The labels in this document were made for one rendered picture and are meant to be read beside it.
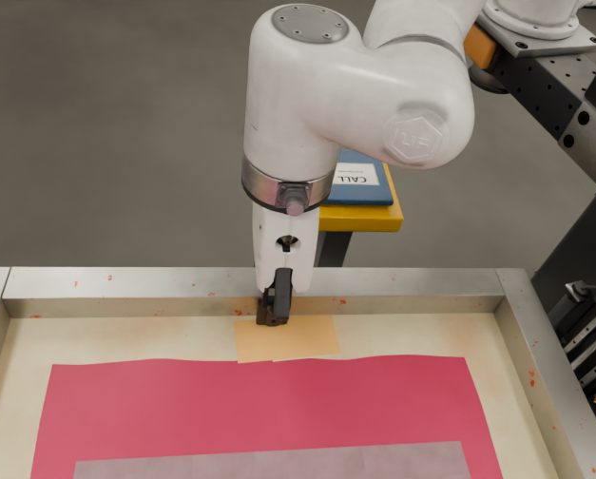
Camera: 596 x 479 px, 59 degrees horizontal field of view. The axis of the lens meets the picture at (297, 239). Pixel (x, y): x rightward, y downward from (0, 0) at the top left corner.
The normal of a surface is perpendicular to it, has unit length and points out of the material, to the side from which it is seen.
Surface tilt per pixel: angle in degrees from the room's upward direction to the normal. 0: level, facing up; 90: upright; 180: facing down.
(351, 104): 81
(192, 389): 0
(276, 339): 0
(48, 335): 0
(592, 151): 90
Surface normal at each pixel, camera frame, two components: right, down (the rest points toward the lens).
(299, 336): 0.13, -0.65
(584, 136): -0.94, 0.17
